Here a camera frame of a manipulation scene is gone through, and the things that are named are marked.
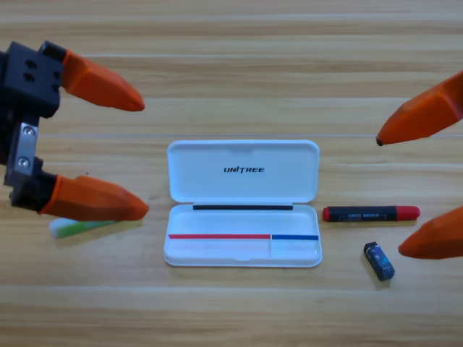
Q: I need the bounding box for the green and white lead box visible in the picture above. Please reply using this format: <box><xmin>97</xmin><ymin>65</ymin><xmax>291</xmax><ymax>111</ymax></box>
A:
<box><xmin>49</xmin><ymin>218</ymin><xmax>119</xmax><ymax>239</ymax></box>

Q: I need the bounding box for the blue and black eraser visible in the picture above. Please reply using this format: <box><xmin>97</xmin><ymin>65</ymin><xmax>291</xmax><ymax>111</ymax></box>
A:
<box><xmin>363</xmin><ymin>242</ymin><xmax>396</xmax><ymax>282</ymax></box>

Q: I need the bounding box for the red and black marker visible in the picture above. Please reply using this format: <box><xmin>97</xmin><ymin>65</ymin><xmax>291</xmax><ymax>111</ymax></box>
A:
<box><xmin>322</xmin><ymin>205</ymin><xmax>421</xmax><ymax>223</ymax></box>

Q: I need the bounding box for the white Unitree pencil case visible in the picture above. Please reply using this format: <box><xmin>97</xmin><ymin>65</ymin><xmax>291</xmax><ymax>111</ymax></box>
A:
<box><xmin>163</xmin><ymin>140</ymin><xmax>323</xmax><ymax>269</ymax></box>

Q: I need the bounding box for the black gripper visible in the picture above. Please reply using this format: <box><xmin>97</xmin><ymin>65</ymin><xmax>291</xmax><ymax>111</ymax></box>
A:
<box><xmin>0</xmin><ymin>40</ymin><xmax>146</xmax><ymax>215</ymax></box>

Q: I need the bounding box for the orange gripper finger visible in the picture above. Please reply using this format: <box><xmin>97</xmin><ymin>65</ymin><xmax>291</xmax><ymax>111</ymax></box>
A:
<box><xmin>38</xmin><ymin>174</ymin><xmax>150</xmax><ymax>223</ymax></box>
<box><xmin>375</xmin><ymin>69</ymin><xmax>463</xmax><ymax>147</ymax></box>
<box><xmin>397</xmin><ymin>206</ymin><xmax>463</xmax><ymax>261</ymax></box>

